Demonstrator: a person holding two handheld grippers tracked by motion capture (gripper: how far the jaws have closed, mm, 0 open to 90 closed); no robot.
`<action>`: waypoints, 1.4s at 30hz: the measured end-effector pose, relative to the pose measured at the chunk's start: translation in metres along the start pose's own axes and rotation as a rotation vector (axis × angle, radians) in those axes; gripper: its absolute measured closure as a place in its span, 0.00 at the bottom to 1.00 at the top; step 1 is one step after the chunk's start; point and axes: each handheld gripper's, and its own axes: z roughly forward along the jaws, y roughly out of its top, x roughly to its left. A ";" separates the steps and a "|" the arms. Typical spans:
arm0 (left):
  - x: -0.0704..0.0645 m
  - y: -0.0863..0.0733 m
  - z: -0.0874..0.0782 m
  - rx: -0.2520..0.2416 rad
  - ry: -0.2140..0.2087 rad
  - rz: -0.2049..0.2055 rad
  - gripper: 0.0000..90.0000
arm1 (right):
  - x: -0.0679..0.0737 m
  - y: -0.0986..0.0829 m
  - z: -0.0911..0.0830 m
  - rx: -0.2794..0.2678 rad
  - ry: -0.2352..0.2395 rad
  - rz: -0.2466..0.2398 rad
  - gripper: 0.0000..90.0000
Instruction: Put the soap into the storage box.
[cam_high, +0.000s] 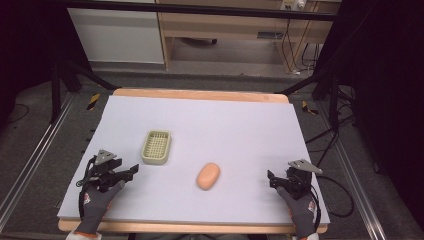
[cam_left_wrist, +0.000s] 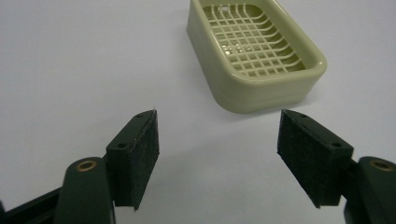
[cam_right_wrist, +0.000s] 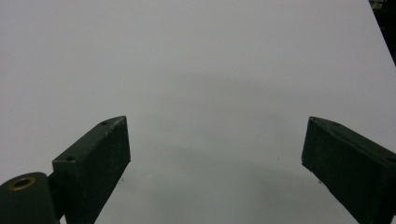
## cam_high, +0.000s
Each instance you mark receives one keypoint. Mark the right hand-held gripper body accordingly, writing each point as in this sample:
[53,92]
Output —
[298,181]

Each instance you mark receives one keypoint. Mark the white foam table mat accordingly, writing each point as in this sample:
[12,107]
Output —
[216,133]

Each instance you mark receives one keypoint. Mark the wooden table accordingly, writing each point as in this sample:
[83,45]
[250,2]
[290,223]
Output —
[200,94]

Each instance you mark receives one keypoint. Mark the wooden desk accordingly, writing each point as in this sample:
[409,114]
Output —
[226,30]

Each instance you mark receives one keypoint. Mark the black metal stand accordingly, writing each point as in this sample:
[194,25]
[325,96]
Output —
[328,86]
[66,76]

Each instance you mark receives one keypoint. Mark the metal floor rail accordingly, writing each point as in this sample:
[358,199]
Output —
[33,150]
[353,176]

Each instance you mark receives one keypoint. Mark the person's right hand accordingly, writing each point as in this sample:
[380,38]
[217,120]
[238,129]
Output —
[301,213]

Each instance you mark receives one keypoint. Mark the black metal crossbar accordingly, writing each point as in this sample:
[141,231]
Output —
[200,9]

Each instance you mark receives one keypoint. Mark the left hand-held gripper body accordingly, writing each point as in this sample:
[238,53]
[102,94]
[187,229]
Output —
[104,170]

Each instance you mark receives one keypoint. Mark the white cabinet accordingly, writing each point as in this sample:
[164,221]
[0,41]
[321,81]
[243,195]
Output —
[123,36]

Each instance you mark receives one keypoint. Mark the pale green soap dish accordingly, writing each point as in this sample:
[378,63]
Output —
[156,147]

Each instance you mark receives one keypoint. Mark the person's left hand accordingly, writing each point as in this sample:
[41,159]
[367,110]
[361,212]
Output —
[95,206]

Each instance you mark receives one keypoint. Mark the yellow black striped tape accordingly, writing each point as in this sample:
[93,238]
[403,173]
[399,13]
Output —
[308,108]
[93,101]

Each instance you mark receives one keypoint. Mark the orange bread roll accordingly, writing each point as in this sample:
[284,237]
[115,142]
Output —
[208,176]

